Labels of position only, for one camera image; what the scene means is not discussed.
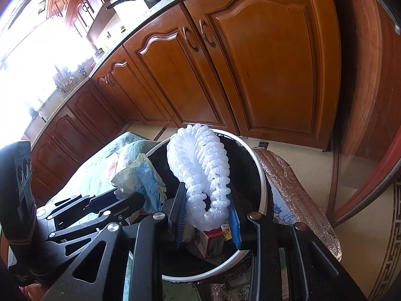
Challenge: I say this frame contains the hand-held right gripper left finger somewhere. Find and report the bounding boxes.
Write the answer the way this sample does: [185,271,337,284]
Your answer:
[41,182,188,301]

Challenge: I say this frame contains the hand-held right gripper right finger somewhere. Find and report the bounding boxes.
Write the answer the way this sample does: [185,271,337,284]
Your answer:
[226,194,367,301]

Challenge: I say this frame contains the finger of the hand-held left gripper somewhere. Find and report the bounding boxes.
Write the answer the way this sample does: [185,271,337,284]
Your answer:
[47,192,147,246]
[36,189,120,224]

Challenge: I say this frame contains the red and white carton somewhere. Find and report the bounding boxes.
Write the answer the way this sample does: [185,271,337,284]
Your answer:
[188,226,233,258]

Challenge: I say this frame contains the blue-yellow plastic bag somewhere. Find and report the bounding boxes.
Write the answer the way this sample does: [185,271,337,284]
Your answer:
[111,152,167,214]

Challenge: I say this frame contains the white foam fruit net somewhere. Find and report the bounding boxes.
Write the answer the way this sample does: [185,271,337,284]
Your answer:
[166,124,234,231]

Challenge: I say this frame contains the white bin with black bag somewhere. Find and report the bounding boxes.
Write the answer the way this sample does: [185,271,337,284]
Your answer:
[142,128,274,285]

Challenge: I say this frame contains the white printed box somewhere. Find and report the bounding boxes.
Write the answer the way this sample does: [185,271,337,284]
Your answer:
[269,182,297,227]

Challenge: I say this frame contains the dish rack with utensils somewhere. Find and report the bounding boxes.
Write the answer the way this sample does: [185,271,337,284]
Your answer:
[53,64,89,94]

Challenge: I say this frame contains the wooden lower cabinets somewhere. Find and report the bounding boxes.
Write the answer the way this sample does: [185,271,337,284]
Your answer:
[23,0,343,202]

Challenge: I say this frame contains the wooden cabinets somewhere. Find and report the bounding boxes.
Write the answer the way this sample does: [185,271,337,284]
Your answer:
[23,0,343,202]
[47,0,106,39]

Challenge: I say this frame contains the wooden framed glass door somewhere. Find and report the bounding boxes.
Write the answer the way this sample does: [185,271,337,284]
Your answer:
[326,0,401,228]

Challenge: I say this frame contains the wooden upper cabinets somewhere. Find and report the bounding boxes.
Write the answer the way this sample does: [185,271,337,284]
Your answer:
[47,0,106,39]

